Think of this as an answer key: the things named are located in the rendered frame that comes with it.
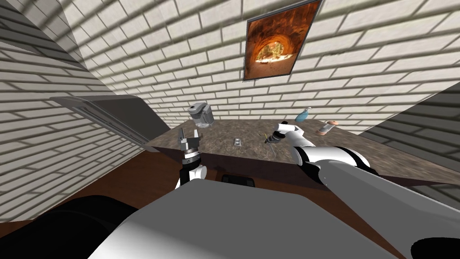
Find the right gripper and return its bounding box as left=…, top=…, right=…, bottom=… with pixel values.
left=264, top=131, right=285, bottom=145

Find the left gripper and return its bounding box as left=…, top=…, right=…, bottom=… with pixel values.
left=178, top=128, right=202, bottom=156

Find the grey coffee machine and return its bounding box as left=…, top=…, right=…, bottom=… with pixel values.
left=187, top=102, right=216, bottom=129

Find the blue spray bottle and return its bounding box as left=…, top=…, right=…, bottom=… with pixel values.
left=294, top=106, right=313, bottom=123

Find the dark grey tall appliance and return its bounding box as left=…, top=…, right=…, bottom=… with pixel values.
left=49, top=95, right=172, bottom=154

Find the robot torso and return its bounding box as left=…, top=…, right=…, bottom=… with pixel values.
left=88, top=174, right=398, bottom=259

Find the orange cave wall picture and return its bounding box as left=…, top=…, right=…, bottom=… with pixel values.
left=242, top=0, right=323, bottom=82

